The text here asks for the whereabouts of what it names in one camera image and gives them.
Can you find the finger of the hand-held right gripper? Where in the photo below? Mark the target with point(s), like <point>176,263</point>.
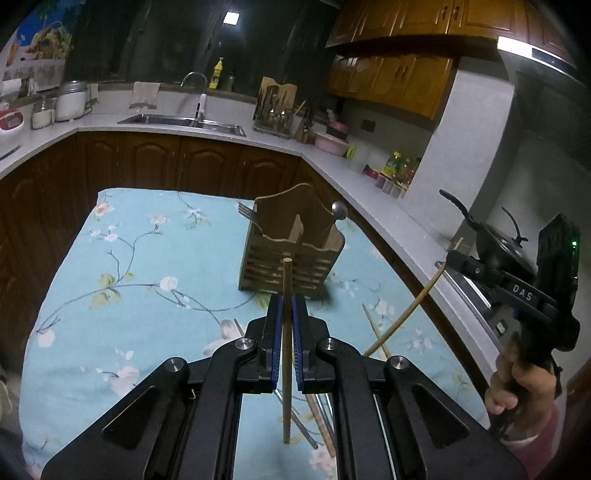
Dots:
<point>475,271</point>

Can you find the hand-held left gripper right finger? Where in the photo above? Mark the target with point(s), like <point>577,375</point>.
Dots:
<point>298,344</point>

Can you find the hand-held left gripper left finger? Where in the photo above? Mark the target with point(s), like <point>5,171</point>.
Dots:
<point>276,344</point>

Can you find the metal chopstick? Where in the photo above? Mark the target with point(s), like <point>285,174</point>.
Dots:
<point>238,327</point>

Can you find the wooden chopstick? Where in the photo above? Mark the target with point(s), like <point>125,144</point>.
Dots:
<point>383,340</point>
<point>325,431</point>
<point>376,330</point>
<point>287,406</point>

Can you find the wooden utensil holder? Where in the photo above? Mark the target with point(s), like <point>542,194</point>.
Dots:
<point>263,272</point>

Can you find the person's right forearm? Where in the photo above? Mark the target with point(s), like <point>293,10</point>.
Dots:
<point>538,445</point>

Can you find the person's right hand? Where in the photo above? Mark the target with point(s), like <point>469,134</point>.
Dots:
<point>510,383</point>

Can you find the steel gas stove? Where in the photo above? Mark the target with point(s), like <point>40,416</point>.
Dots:
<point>480,300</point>

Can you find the black wok with lid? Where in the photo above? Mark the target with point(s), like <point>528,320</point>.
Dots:
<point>501,244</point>

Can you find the row of spice jars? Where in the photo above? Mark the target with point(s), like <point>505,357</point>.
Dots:
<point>390,187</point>

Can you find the green label bottle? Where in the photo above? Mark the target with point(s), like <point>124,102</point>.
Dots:
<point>392,165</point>

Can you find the metal fork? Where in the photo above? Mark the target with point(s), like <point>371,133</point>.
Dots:
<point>244,211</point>

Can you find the metal spoon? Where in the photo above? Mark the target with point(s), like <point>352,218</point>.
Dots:
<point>339,210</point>

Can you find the blue floral tablecloth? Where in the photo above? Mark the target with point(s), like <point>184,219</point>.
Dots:
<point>138,286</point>

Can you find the green cup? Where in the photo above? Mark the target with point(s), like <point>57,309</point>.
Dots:
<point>352,151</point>

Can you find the pink basin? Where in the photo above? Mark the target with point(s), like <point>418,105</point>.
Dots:
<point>330,145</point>

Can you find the range hood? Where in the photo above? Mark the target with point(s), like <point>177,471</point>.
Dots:
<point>549,83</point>

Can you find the pink lidded pot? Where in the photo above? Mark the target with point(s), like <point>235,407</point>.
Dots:
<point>338,128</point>

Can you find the wooden base cabinets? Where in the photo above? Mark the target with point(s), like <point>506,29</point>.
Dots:
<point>138,161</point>

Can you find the utensil drying rack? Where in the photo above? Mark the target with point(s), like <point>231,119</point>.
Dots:
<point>274,110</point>

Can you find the steel sink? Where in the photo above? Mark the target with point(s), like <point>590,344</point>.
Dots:
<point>180,122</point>

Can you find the chrome faucet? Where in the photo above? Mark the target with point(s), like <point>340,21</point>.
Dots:
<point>201,99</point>

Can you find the dark bottle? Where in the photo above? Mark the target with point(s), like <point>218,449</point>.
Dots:
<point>230,82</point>

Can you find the yellow bottle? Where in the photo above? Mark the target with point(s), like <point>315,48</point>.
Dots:
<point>216,76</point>

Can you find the pink dish towel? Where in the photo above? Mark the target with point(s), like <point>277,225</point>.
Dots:
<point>144,94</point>

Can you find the white pot with lid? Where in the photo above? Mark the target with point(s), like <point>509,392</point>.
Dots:
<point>71,104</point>

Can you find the glass jar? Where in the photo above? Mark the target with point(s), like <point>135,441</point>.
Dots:
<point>44,117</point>

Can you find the dark window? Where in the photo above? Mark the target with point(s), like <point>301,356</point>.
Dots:
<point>138,37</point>

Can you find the white red rice cooker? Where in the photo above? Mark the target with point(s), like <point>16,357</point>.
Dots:
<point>10,122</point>

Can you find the black wall outlet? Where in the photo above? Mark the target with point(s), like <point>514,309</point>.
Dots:
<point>368,125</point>

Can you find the wooden wall cabinets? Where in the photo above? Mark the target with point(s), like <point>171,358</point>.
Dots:
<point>401,74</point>

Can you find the fruit wall poster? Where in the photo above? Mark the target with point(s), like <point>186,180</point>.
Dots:
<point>41,46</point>

